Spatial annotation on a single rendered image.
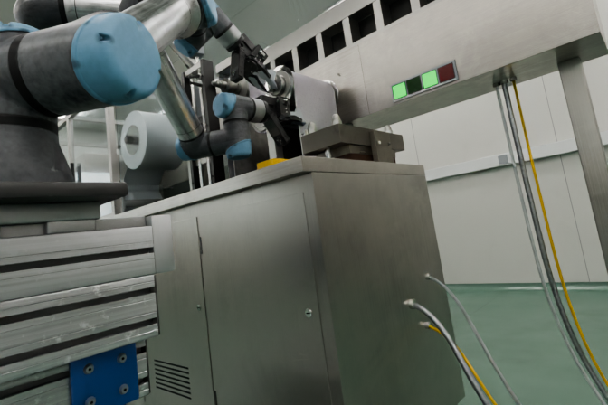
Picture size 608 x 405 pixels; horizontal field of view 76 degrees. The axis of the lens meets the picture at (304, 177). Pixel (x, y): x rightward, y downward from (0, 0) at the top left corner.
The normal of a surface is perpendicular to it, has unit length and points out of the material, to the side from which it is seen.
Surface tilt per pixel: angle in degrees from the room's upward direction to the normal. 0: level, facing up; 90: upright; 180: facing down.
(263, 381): 90
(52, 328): 90
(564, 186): 90
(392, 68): 90
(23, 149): 72
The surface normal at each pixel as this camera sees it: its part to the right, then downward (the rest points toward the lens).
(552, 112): -0.68, -0.01
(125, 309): 0.73, -0.19
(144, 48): 0.96, -0.08
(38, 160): 0.77, -0.47
